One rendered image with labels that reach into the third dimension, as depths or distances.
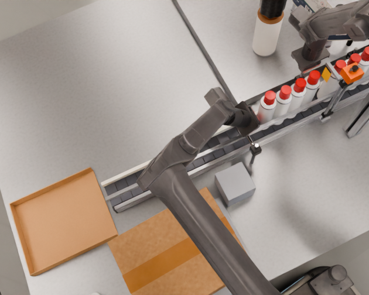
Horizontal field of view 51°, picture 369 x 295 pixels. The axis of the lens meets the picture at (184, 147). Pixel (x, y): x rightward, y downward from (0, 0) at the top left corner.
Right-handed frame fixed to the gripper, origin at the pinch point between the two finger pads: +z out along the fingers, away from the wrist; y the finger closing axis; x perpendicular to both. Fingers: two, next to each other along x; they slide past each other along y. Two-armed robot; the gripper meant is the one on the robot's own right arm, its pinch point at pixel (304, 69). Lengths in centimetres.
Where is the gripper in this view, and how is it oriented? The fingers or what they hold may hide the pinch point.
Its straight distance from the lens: 136.2
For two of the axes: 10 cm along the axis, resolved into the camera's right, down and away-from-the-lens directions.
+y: -9.0, 4.2, -1.1
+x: 4.3, 8.3, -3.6
